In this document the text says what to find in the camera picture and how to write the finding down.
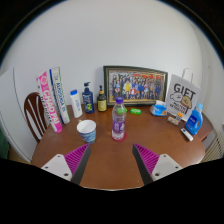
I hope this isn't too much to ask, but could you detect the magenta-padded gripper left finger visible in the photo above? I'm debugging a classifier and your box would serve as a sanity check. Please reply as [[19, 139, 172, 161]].
[[40, 143, 92, 186]]

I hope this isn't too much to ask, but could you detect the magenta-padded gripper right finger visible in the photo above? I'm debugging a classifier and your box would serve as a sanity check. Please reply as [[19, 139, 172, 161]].
[[131, 143, 184, 186]]

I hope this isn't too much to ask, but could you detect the purple-labelled clear water bottle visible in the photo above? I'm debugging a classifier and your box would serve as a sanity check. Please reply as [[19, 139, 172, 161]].
[[111, 96, 128, 141]]

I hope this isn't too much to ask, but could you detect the blue-printed paper cup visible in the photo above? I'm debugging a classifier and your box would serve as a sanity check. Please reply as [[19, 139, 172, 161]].
[[76, 119, 98, 144]]

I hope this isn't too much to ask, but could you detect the small beige snack packet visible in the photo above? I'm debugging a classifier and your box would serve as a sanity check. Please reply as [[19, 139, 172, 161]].
[[166, 115, 180, 126]]

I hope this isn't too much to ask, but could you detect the white remote control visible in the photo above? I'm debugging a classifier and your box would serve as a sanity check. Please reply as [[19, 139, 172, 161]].
[[180, 127, 194, 142]]

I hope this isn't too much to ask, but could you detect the blue tissue pack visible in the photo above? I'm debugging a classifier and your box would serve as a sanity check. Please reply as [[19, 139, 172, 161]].
[[149, 99, 168, 117]]

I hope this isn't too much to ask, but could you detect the white bottle with blue cap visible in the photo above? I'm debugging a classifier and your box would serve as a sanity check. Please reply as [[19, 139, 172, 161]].
[[69, 89, 84, 119]]

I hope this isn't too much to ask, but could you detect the dark blue pump bottle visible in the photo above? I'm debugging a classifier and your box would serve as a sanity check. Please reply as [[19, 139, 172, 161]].
[[81, 81, 95, 114]]

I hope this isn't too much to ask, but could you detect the blue detergent bottle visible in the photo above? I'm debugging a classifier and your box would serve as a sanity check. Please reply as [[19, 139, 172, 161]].
[[184, 102, 204, 136]]

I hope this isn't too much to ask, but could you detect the amber yellow-labelled pump bottle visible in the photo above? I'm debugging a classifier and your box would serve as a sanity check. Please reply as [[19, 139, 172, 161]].
[[96, 84, 108, 113]]

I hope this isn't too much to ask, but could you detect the pink cardboard tube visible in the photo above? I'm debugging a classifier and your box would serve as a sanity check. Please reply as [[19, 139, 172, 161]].
[[35, 70, 64, 134]]

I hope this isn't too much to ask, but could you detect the brown wooden chair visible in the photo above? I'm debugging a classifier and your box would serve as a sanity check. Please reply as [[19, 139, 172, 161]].
[[23, 91, 51, 144]]

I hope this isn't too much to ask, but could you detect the white radiator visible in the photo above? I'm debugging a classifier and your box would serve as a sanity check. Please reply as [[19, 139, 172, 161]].
[[201, 131, 224, 163]]

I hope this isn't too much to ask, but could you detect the white printed paper bag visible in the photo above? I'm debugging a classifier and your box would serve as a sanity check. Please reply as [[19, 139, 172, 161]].
[[164, 67, 202, 122]]

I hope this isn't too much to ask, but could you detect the framed group photo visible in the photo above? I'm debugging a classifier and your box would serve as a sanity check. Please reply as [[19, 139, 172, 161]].
[[102, 65, 169, 108]]

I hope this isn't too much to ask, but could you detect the green plastic crate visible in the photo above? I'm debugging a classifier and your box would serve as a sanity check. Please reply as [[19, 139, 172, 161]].
[[0, 128, 10, 160]]

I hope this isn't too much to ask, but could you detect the white refrigerator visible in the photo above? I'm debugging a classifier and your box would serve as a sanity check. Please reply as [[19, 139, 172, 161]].
[[0, 68, 34, 163]]

